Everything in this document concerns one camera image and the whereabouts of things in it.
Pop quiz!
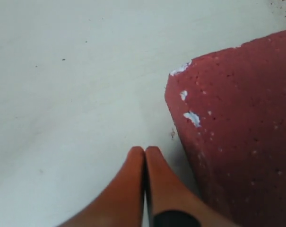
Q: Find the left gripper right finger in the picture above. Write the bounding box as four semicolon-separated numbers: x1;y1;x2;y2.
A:
145;146;238;227

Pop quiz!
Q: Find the red brick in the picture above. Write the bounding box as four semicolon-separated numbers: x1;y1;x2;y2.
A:
165;30;286;227

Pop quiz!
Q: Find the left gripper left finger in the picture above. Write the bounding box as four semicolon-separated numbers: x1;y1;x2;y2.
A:
60;146;145;227

